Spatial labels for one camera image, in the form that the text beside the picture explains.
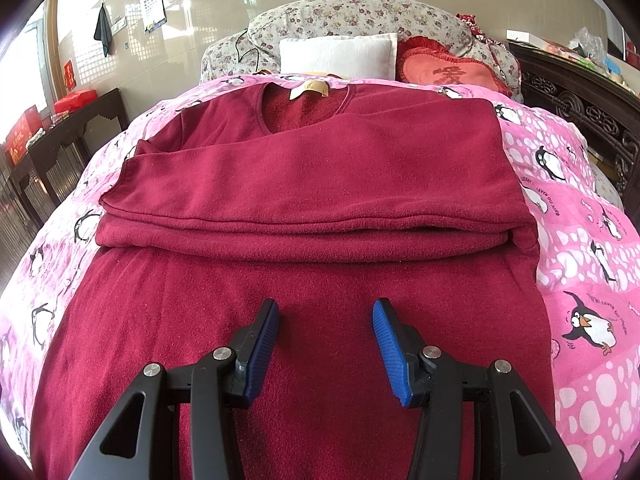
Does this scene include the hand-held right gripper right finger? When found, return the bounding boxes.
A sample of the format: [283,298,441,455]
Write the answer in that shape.
[371,297,583,480]

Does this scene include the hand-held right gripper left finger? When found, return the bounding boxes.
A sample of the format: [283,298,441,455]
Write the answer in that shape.
[70,298,280,480]

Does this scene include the dark red long-sleeve shirt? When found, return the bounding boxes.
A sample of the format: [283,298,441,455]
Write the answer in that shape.
[31,82,556,480]

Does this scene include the pink penguin print blanket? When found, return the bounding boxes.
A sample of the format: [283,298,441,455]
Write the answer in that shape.
[0,74,640,480]

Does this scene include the red heart-shaped cushion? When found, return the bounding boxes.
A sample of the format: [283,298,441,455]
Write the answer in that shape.
[396,36,513,98]

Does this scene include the dark wooden side table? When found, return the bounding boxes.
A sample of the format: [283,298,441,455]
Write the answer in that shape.
[7,87,130,228]

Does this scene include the white pillow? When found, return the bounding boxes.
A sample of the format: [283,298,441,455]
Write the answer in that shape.
[278,32,399,81]

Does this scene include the dark carved wooden cabinet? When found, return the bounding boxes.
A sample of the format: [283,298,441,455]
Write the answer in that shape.
[507,42,640,196]

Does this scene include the red flat gift box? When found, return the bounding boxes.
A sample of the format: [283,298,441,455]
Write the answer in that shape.
[53,88,98,114]

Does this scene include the red rectangular gift box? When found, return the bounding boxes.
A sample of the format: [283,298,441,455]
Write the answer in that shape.
[4,105,41,163]

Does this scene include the floral grey pillows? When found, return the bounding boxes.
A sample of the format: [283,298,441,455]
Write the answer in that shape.
[200,0,523,101]

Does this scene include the white flat box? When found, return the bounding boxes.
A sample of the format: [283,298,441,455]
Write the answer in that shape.
[506,29,566,46]

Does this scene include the dark hanging cloth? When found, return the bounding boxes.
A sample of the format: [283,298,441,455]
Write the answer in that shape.
[94,4,115,58]

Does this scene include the clear plastic bag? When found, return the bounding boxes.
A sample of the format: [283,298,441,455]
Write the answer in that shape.
[570,26,608,61]

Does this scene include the window with wooden frame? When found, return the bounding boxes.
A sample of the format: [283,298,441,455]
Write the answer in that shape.
[0,10,61,126]

